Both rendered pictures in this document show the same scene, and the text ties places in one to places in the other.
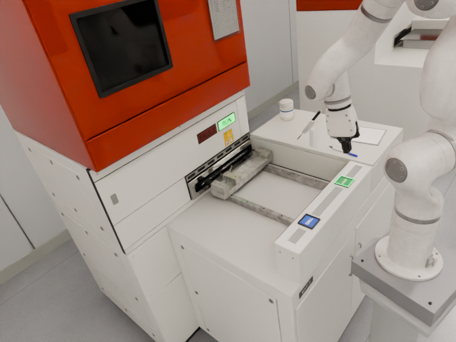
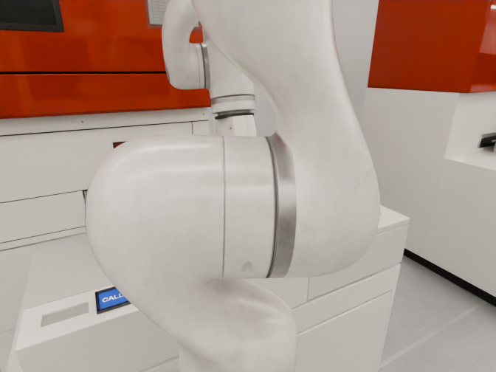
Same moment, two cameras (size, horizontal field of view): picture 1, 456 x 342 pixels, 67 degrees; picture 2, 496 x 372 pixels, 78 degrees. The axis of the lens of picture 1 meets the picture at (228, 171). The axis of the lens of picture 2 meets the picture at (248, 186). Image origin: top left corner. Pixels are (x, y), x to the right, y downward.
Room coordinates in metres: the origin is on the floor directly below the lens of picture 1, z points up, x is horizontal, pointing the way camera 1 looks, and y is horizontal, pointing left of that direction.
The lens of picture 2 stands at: (0.49, -0.59, 1.34)
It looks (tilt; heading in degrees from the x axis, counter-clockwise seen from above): 21 degrees down; 15
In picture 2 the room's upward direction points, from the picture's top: straight up
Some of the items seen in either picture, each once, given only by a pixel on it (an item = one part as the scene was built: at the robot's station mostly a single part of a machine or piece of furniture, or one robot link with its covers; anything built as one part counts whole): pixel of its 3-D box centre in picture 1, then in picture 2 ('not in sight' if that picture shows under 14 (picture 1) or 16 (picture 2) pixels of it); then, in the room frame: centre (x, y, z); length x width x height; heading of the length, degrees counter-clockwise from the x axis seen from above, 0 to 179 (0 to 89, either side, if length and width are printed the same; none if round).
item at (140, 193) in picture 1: (188, 162); (94, 174); (1.28, 0.16, 1.02); 0.82 x 0.03 x 0.40; 133
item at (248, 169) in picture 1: (243, 174); not in sight; (1.35, -0.07, 0.87); 0.36 x 0.08 x 0.03; 133
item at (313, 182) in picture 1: (290, 175); not in sight; (1.31, -0.28, 0.84); 0.50 x 0.02 x 0.03; 43
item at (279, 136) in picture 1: (322, 144); (292, 210); (1.45, -0.48, 0.89); 0.62 x 0.35 x 0.14; 43
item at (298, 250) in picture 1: (328, 215); (188, 305); (0.94, -0.33, 0.89); 0.55 x 0.09 x 0.14; 133
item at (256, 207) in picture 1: (255, 207); not in sight; (1.13, -0.09, 0.84); 0.50 x 0.02 x 0.03; 43
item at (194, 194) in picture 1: (222, 167); not in sight; (1.39, 0.02, 0.89); 0.44 x 0.02 x 0.10; 133
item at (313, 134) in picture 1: (309, 131); not in sight; (1.34, -0.39, 1.03); 0.06 x 0.04 x 0.13; 43
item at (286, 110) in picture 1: (286, 109); not in sight; (1.65, -0.36, 1.01); 0.07 x 0.07 x 0.10
